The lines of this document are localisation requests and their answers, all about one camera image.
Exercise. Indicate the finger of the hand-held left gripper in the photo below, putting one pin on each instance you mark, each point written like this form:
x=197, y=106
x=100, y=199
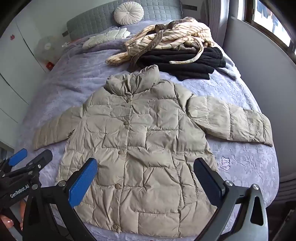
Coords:
x=41, y=160
x=18, y=157

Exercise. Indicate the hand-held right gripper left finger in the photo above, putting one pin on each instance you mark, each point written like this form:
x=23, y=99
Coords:
x=83, y=183

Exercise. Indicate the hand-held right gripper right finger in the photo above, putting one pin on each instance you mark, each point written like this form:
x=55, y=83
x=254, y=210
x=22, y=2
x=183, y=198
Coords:
x=208, y=185

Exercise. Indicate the beige puffer jacket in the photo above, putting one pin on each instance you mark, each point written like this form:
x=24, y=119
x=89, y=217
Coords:
x=150, y=139

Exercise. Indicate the person's left hand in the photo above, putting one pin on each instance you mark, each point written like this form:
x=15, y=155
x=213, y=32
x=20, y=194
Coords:
x=8, y=223

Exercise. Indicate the bed with lilac blanket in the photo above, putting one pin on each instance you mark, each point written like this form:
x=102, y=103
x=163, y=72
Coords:
x=69, y=76

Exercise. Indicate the white wardrobe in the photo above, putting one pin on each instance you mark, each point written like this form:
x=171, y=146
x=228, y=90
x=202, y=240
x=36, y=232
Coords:
x=13, y=69

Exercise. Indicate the white standing fan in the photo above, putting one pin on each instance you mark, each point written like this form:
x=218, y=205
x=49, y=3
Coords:
x=47, y=46

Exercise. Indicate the black folded garment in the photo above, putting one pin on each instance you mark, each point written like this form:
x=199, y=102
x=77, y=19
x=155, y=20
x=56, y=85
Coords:
x=175, y=60

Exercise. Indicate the white quilted garment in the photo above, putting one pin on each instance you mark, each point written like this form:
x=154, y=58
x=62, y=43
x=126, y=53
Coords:
x=104, y=37

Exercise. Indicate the grey quilted headboard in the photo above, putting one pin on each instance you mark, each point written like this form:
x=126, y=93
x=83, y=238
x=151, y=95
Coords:
x=92, y=20

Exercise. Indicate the cream striped robe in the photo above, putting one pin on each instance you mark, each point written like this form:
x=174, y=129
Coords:
x=148, y=39

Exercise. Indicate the round cream cushion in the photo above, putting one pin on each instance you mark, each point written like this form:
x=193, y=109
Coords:
x=128, y=13

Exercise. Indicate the grey curtain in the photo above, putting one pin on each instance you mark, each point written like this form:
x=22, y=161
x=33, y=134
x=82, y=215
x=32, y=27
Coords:
x=217, y=14

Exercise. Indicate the window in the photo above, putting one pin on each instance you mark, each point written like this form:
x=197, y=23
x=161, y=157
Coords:
x=272, y=18

